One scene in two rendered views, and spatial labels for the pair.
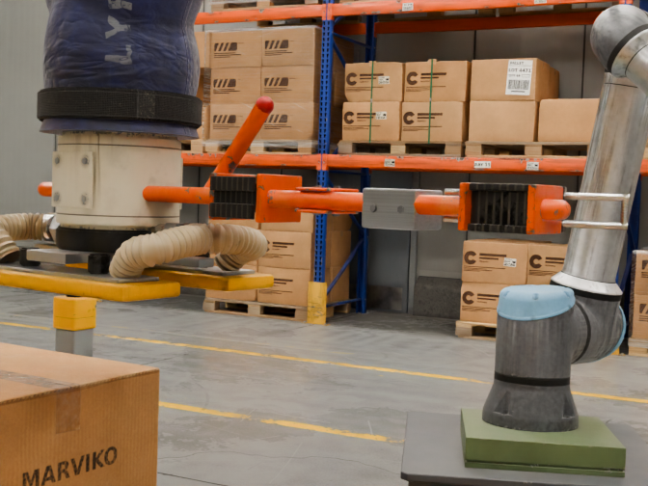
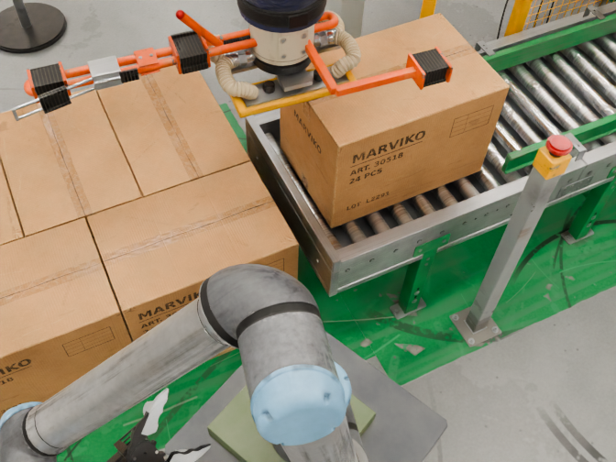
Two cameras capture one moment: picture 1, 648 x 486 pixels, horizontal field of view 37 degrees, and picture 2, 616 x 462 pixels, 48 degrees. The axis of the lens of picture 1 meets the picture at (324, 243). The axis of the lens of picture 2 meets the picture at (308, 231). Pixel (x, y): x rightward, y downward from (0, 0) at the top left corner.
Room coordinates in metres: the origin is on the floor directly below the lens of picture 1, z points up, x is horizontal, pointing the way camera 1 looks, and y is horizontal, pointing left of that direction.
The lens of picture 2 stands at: (2.20, -0.95, 2.42)
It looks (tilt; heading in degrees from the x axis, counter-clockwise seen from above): 54 degrees down; 120
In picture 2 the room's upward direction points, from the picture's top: 3 degrees clockwise
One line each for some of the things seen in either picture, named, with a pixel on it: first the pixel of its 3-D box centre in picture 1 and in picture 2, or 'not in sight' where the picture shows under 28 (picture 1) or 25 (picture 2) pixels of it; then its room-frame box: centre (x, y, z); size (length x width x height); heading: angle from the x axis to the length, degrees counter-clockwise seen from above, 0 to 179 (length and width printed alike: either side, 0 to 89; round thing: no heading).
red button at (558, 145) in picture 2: not in sight; (557, 147); (2.10, 0.54, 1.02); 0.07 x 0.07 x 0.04
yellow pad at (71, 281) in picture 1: (63, 269); not in sight; (1.28, 0.35, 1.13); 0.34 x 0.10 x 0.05; 54
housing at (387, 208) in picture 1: (402, 208); (105, 72); (1.09, -0.09, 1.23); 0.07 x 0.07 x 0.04; 54
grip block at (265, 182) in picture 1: (256, 198); (189, 51); (1.21, 0.09, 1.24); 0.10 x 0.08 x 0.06; 144
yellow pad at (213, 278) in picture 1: (165, 263); (293, 84); (1.43, 0.24, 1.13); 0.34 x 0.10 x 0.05; 54
